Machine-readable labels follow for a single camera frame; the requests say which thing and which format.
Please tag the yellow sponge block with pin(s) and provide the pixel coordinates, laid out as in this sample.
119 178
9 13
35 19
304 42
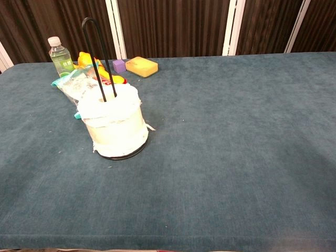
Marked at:
141 66

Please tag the teal plastic clip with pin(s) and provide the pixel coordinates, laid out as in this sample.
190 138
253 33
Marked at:
77 115

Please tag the yellow rubber chicken toy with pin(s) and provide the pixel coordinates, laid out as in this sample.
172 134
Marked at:
86 60

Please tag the purple cube block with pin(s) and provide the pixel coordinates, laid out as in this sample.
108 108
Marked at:
118 65

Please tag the white partition frame post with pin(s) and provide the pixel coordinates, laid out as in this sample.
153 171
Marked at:
117 26
296 27
233 26
5 59

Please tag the teal tablecloth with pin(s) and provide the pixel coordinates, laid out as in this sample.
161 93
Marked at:
210 147

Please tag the white paper towel roll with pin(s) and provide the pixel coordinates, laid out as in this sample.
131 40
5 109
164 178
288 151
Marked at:
115 123

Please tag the clear plastic snack bag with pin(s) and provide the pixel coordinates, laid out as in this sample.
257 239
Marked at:
76 85

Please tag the clear plastic water bottle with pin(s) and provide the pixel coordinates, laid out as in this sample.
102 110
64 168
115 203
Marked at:
61 60

